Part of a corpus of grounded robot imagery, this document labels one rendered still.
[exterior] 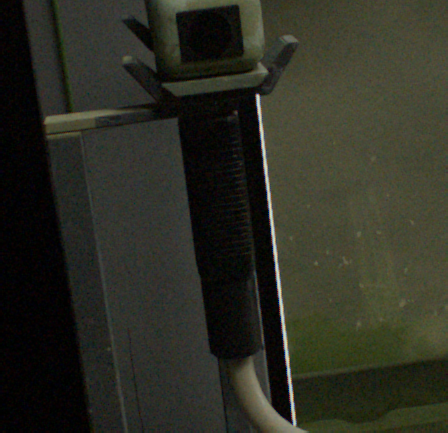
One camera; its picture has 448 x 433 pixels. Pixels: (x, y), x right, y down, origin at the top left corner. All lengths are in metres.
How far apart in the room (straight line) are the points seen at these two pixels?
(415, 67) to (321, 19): 0.24
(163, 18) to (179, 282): 0.66
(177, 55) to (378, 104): 2.30
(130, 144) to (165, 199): 0.06
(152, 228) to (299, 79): 1.70
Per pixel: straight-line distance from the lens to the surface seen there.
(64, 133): 0.56
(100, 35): 1.13
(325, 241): 2.71
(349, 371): 2.64
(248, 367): 0.70
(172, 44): 0.54
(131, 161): 1.15
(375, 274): 2.70
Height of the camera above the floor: 1.19
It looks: 15 degrees down
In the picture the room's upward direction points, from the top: 7 degrees counter-clockwise
